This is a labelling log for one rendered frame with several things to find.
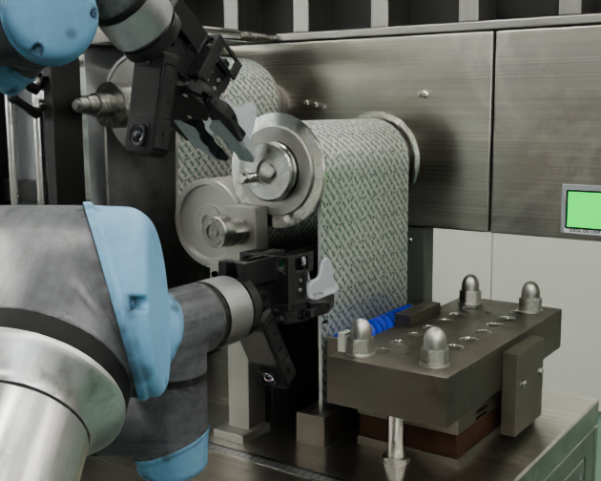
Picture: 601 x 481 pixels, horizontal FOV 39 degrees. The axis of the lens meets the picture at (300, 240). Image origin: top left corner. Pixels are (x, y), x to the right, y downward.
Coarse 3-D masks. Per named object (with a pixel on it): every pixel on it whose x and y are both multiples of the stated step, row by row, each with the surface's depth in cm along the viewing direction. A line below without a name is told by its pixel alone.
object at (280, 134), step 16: (272, 128) 109; (256, 144) 111; (288, 144) 108; (304, 144) 107; (240, 160) 113; (304, 160) 107; (304, 176) 107; (304, 192) 108; (272, 208) 111; (288, 208) 109
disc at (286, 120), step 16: (256, 128) 111; (288, 128) 108; (304, 128) 107; (320, 144) 106; (320, 160) 106; (320, 176) 106; (240, 192) 114; (320, 192) 107; (304, 208) 108; (272, 224) 112; (288, 224) 110
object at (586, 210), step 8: (576, 192) 121; (568, 200) 122; (576, 200) 121; (584, 200) 120; (592, 200) 120; (600, 200) 119; (568, 208) 122; (576, 208) 121; (584, 208) 121; (592, 208) 120; (600, 208) 119; (568, 216) 122; (576, 216) 121; (584, 216) 121; (592, 216) 120; (600, 216) 120; (568, 224) 122; (576, 224) 122; (584, 224) 121; (592, 224) 120; (600, 224) 120
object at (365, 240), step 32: (320, 224) 109; (352, 224) 115; (384, 224) 122; (320, 256) 109; (352, 256) 115; (384, 256) 123; (352, 288) 116; (384, 288) 124; (320, 320) 110; (352, 320) 117
